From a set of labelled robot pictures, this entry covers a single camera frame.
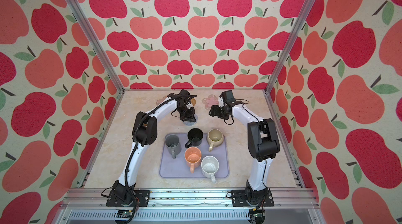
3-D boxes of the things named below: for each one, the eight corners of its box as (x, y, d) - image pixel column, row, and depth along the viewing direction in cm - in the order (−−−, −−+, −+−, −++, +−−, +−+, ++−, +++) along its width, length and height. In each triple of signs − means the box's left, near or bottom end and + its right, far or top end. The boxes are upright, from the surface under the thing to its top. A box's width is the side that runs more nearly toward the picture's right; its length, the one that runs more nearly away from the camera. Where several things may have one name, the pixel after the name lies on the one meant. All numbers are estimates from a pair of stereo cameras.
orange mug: (191, 175, 82) (191, 170, 75) (183, 156, 89) (181, 150, 82) (206, 167, 85) (206, 161, 78) (196, 150, 91) (196, 143, 84)
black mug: (186, 150, 91) (184, 143, 84) (190, 135, 98) (189, 126, 90) (200, 153, 91) (200, 145, 83) (203, 137, 97) (203, 128, 89)
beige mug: (207, 153, 90) (207, 147, 84) (206, 135, 98) (207, 128, 91) (223, 153, 90) (224, 147, 84) (221, 135, 98) (222, 128, 91)
